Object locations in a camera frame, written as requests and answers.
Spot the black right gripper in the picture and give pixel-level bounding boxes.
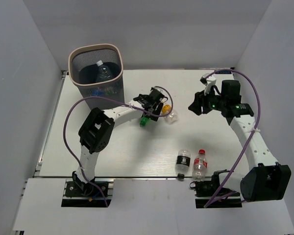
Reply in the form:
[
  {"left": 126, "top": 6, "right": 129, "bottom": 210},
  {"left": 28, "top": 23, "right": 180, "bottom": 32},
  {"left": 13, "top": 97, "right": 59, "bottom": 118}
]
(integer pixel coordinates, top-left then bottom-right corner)
[{"left": 188, "top": 85, "right": 226, "bottom": 116}]

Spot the green Sprite bottle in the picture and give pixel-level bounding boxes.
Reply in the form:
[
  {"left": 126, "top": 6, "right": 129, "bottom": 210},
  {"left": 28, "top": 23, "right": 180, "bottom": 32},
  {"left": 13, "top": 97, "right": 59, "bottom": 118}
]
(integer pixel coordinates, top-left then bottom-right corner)
[
  {"left": 139, "top": 117, "right": 150, "bottom": 127},
  {"left": 104, "top": 87, "right": 115, "bottom": 95}
]

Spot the orange label clear bottle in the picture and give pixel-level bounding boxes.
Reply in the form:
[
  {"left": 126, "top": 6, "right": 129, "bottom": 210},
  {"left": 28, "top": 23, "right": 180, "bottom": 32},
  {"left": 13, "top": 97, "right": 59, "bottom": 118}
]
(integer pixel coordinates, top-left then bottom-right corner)
[{"left": 161, "top": 104, "right": 178, "bottom": 124}]

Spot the blue label water bottle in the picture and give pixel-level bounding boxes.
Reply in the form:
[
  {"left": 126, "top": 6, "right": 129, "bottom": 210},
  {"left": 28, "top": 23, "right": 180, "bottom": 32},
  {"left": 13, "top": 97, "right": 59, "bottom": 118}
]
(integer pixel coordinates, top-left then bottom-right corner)
[{"left": 91, "top": 89, "right": 104, "bottom": 96}]

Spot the clear unlabelled plastic bottle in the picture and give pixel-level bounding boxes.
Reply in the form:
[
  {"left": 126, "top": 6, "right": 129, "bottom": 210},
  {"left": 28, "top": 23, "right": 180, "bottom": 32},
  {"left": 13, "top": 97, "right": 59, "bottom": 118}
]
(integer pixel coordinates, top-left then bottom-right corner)
[{"left": 96, "top": 60, "right": 115, "bottom": 83}]

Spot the black label water bottle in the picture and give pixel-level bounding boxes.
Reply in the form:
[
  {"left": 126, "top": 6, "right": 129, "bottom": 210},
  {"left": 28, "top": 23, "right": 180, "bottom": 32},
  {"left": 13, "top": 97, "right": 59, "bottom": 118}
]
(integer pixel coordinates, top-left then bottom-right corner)
[{"left": 175, "top": 149, "right": 191, "bottom": 180}]

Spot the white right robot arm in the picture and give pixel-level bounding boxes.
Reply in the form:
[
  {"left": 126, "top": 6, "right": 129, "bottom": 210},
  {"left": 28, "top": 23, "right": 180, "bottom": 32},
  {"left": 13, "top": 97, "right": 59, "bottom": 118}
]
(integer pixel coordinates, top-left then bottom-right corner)
[{"left": 188, "top": 77, "right": 291, "bottom": 204}]

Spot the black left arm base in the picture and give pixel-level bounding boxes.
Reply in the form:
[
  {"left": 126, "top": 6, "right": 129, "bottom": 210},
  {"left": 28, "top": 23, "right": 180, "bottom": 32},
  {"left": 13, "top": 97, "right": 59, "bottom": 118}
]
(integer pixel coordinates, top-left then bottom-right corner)
[{"left": 61, "top": 180, "right": 114, "bottom": 208}]

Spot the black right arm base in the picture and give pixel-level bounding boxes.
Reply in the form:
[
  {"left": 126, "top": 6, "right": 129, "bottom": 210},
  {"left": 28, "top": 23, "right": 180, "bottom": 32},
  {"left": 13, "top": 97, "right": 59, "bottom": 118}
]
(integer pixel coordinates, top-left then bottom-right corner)
[{"left": 189, "top": 181, "right": 242, "bottom": 209}]

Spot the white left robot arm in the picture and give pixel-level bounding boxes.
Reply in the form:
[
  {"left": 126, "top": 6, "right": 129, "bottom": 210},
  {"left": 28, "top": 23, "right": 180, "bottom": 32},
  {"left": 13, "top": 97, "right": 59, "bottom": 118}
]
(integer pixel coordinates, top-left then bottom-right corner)
[{"left": 73, "top": 89, "right": 165, "bottom": 195}]

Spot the grey mesh waste bin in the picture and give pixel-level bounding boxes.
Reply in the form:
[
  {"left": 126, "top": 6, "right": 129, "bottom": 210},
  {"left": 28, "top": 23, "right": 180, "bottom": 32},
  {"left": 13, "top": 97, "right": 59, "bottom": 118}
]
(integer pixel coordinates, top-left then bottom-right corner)
[{"left": 68, "top": 44, "right": 124, "bottom": 110}]

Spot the blue table corner label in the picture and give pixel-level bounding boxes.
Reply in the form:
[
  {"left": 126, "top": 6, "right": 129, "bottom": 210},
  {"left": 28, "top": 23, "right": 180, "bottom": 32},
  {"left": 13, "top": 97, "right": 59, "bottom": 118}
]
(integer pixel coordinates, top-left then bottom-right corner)
[{"left": 216, "top": 70, "right": 232, "bottom": 74}]

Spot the red cap clear bottle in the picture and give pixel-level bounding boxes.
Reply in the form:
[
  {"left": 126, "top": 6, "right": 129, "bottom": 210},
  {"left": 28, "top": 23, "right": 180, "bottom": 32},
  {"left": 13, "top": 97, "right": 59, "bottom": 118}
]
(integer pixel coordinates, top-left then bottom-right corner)
[{"left": 192, "top": 149, "right": 207, "bottom": 181}]

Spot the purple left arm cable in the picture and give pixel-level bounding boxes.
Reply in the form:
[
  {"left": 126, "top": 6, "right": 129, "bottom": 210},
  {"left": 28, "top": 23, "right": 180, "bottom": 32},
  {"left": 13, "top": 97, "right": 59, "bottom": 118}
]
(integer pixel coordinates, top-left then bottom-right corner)
[{"left": 63, "top": 86, "right": 174, "bottom": 206}]

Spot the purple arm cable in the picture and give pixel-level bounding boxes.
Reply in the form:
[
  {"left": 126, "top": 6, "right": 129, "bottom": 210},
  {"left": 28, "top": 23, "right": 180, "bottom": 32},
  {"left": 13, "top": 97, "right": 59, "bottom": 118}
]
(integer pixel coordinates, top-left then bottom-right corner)
[
  {"left": 63, "top": 86, "right": 174, "bottom": 206},
  {"left": 203, "top": 69, "right": 262, "bottom": 208}
]

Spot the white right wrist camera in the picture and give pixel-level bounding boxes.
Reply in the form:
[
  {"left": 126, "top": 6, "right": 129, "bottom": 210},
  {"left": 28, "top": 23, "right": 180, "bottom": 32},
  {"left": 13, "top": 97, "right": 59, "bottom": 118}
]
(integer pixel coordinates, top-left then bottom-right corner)
[{"left": 200, "top": 73, "right": 216, "bottom": 95}]

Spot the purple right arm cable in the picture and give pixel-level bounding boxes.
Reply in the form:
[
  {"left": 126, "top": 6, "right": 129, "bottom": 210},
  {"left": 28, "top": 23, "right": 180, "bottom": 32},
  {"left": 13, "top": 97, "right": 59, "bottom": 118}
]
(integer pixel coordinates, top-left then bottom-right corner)
[{"left": 203, "top": 69, "right": 262, "bottom": 208}]

